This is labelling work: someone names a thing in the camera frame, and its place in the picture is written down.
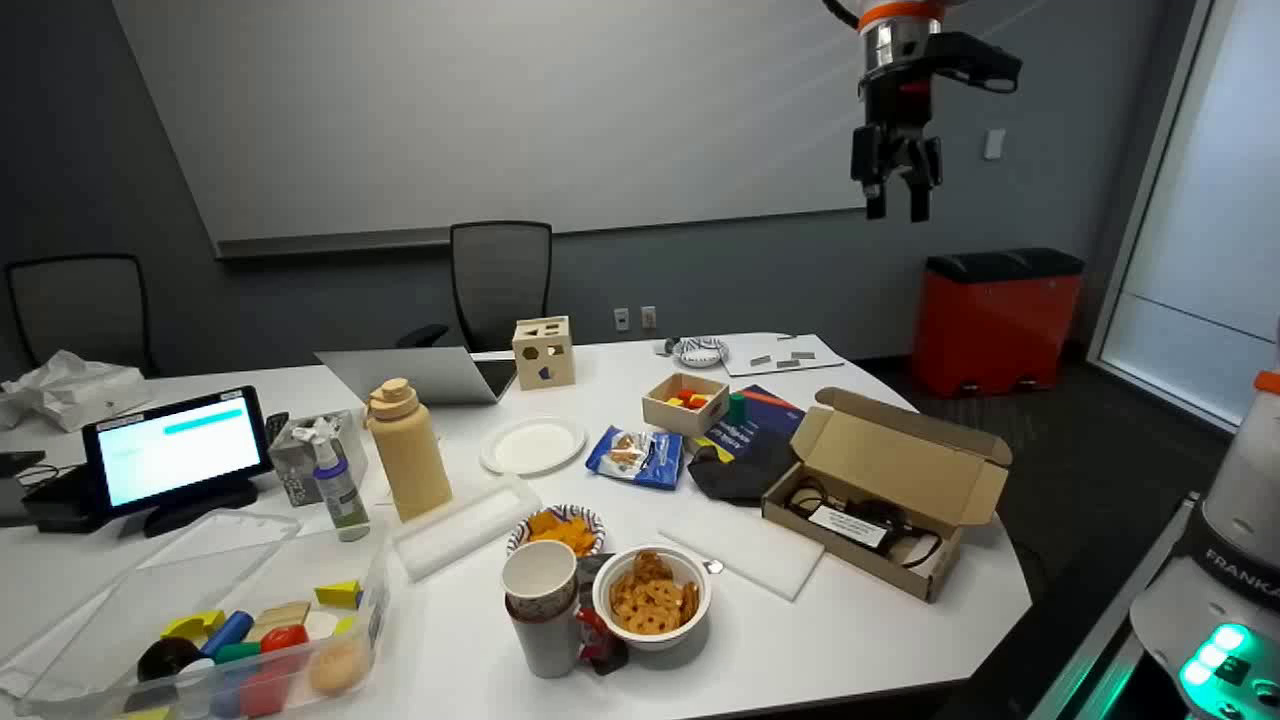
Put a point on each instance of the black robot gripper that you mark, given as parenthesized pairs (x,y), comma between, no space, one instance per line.
(897,106)

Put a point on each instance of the grey paper coffee cup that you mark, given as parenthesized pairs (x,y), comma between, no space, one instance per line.
(537,579)

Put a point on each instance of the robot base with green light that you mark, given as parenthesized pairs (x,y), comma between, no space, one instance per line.
(1203,606)

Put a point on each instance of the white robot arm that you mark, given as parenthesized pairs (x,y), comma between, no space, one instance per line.
(895,15)

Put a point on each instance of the white and red mug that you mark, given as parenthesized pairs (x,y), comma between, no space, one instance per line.
(567,642)

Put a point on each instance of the red trash bin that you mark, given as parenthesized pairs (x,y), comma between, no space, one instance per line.
(992,321)

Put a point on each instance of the dark blue book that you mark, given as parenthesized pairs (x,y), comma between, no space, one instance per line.
(745,449)

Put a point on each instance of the small box with fruit toys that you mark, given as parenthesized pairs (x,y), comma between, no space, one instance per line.
(686,406)

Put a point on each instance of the open cardboard box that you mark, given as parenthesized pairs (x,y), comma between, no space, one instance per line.
(889,488)

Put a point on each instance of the blue snack packet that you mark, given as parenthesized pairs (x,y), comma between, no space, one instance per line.
(644,458)

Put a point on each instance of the wooden shape sorter cube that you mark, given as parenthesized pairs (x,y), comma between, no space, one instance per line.
(543,352)

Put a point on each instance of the white foam sheet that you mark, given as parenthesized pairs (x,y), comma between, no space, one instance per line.
(748,547)

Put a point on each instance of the white paper plate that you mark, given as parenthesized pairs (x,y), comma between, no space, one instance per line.
(529,449)

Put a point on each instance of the patterned bowl of chips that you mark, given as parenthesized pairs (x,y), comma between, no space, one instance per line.
(567,525)

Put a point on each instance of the grey laptop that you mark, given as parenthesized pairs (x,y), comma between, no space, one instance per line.
(442,379)

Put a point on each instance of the white bowl of crackers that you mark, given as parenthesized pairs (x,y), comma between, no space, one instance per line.
(653,596)

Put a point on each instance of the tan water bottle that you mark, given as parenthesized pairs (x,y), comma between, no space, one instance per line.
(411,454)

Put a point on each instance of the white folded towel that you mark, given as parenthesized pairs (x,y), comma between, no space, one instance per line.
(458,528)

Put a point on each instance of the white whiteboard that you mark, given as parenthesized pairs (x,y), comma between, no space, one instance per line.
(345,127)

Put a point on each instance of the small spray bottle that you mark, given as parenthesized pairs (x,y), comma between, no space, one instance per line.
(333,477)

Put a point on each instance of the black tablet with stand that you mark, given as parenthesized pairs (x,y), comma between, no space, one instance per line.
(183,458)

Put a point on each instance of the black office chair left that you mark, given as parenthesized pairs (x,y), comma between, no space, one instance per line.
(91,304)

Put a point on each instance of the clear plastic toy bin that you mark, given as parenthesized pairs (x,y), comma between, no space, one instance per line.
(239,619)

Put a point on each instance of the white plastic bag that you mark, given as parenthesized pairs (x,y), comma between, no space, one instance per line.
(68,395)

